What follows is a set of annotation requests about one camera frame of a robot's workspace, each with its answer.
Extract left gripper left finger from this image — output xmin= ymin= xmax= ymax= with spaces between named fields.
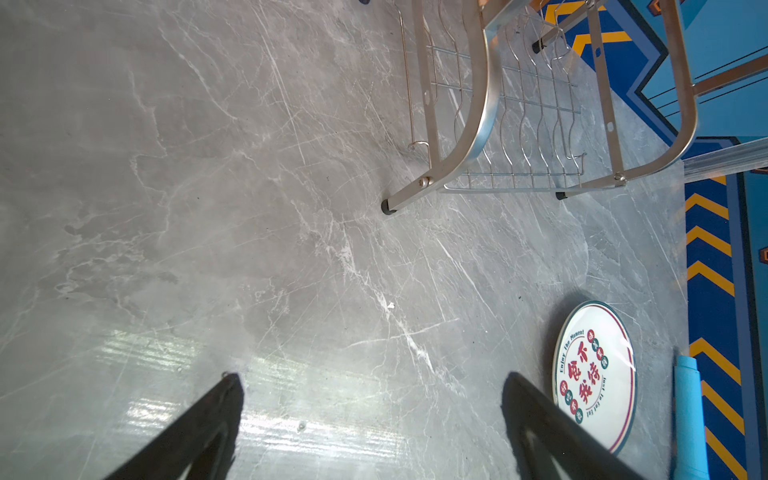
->
xmin=108 ymin=373 xmax=244 ymax=479

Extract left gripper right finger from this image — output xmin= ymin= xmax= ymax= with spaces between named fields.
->
xmin=501 ymin=372 xmax=640 ymax=479

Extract white plate red characters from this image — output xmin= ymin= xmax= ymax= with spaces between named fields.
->
xmin=551 ymin=301 xmax=637 ymax=454

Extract chrome wire dish rack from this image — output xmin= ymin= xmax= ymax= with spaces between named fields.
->
xmin=381 ymin=1 xmax=767 ymax=215

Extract light blue toy microphone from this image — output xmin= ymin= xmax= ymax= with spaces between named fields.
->
xmin=673 ymin=355 xmax=710 ymax=479

